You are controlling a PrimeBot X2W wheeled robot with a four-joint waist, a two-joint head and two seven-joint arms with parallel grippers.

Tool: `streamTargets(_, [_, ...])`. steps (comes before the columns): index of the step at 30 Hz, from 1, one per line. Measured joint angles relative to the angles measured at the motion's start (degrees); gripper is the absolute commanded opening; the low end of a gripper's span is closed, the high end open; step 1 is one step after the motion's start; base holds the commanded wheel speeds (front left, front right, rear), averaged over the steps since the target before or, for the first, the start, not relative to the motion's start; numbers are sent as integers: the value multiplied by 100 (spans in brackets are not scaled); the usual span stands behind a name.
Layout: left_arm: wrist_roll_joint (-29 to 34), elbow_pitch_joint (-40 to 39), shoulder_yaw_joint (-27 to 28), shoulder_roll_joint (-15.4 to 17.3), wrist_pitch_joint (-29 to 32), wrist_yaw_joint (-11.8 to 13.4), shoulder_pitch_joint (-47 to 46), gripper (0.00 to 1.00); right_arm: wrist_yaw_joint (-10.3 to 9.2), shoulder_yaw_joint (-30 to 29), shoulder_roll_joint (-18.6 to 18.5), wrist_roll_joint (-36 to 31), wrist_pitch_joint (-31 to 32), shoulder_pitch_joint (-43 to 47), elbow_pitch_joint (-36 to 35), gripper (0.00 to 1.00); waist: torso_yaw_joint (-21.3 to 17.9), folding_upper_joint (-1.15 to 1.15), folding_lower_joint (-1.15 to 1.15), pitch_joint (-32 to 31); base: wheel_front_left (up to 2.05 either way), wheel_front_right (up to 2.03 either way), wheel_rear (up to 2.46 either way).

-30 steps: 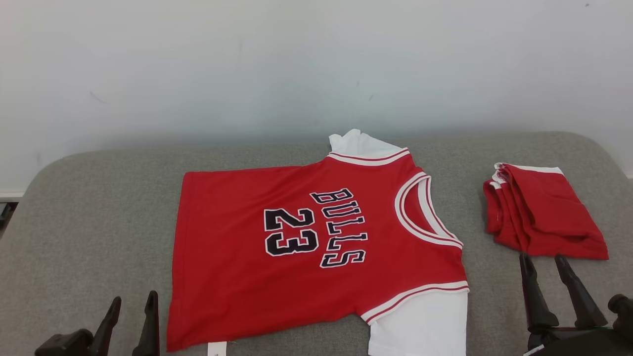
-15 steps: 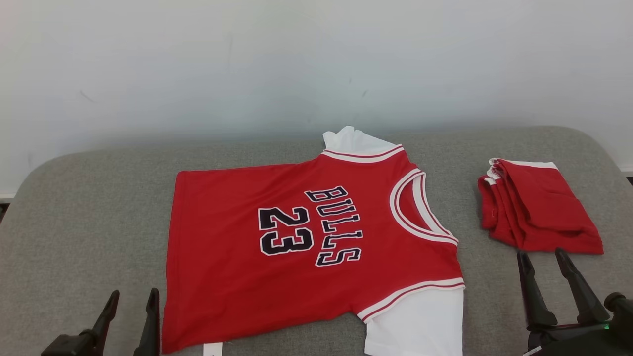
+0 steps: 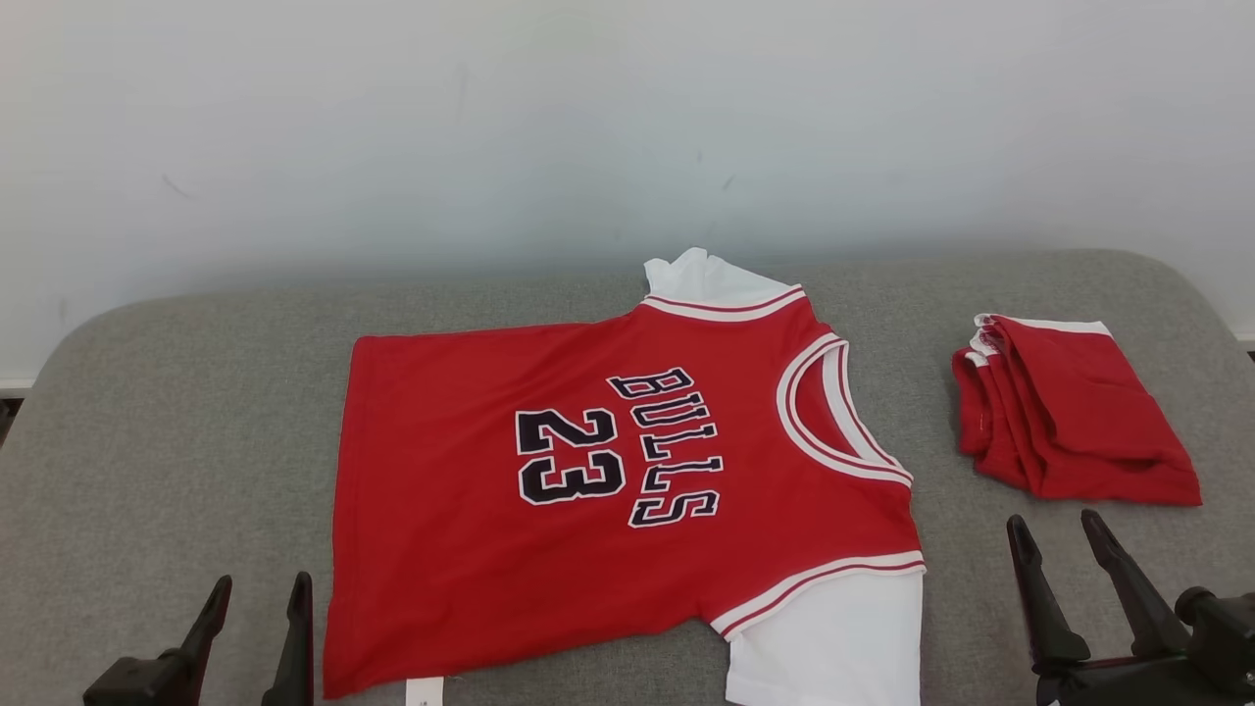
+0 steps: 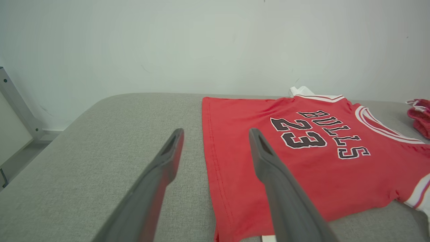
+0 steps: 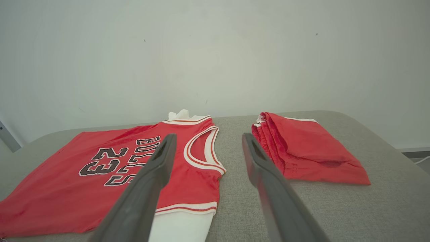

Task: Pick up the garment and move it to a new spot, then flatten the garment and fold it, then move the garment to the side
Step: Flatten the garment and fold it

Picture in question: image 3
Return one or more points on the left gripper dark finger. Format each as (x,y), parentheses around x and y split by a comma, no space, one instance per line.
(296,657)
(204,632)

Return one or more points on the red Bulls 23 shorts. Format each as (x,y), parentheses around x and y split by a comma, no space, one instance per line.
(1088,431)

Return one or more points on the red Bulls jersey white sleeves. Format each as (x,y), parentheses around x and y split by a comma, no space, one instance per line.
(441,549)

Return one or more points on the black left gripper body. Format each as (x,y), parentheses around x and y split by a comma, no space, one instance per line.
(137,686)

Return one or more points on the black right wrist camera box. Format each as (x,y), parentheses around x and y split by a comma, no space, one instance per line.
(1226,637)

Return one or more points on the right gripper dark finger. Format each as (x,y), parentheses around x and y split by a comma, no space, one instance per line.
(1142,608)
(1054,628)

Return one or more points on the white baseboard strip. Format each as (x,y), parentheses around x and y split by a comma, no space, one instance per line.
(15,382)

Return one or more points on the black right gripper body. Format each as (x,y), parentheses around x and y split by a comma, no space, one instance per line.
(1128,686)

